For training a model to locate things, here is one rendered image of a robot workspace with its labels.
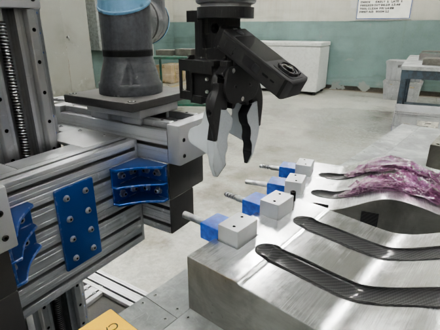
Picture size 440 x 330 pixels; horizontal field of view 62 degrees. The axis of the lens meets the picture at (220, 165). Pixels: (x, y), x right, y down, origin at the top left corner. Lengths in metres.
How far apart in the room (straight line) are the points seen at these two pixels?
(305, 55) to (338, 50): 0.95
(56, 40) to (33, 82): 5.43
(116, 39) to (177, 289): 0.54
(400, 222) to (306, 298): 0.33
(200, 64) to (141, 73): 0.41
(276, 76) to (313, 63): 6.63
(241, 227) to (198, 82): 0.21
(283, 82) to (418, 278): 0.28
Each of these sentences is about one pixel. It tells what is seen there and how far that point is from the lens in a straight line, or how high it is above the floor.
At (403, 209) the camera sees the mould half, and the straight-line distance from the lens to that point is 0.74.
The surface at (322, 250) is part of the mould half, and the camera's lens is 0.56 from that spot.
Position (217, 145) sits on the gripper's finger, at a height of 1.05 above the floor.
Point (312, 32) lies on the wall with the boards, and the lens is 7.93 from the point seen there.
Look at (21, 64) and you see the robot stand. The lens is 0.84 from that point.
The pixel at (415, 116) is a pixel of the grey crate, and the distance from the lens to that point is 4.00.
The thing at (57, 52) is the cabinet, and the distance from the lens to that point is 6.27.
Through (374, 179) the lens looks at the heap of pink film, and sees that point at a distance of 0.79.
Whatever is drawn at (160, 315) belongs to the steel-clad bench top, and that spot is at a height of 0.80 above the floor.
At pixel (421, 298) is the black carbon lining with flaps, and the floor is 0.91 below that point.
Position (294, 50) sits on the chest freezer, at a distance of 7.14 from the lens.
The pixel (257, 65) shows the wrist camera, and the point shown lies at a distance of 0.44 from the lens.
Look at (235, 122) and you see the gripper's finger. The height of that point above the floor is 1.06.
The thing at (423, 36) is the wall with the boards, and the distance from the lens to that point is 7.66.
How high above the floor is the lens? 1.19
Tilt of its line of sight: 21 degrees down
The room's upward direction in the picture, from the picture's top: straight up
